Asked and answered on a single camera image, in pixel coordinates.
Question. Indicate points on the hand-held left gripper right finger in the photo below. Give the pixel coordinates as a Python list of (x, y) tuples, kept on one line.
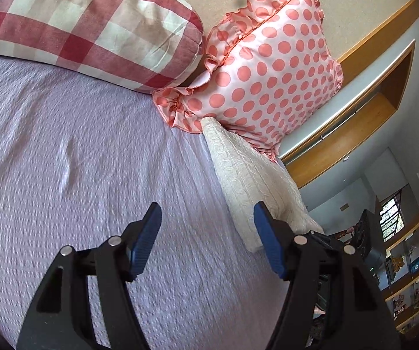
[(269, 240)]

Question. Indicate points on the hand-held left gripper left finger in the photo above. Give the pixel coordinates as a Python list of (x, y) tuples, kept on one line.
[(144, 240)]

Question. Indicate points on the window with grille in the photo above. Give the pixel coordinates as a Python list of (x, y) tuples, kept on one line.
[(391, 213)]

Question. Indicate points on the wooden display shelf unit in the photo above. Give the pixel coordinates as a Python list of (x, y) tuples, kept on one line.
[(411, 273)]

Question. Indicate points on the white knitted pillow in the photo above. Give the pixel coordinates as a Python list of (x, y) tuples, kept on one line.
[(245, 182)]

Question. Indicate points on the lavender textured bedspread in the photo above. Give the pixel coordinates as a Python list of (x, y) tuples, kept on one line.
[(67, 175)]

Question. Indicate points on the pink polka dot ruffled pillow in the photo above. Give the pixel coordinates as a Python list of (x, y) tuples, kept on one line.
[(264, 69)]

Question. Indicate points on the red checked pillow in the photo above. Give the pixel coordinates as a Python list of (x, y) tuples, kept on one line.
[(96, 25)]

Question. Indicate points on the wooden wall niche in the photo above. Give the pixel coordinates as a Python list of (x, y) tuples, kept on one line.
[(362, 116)]

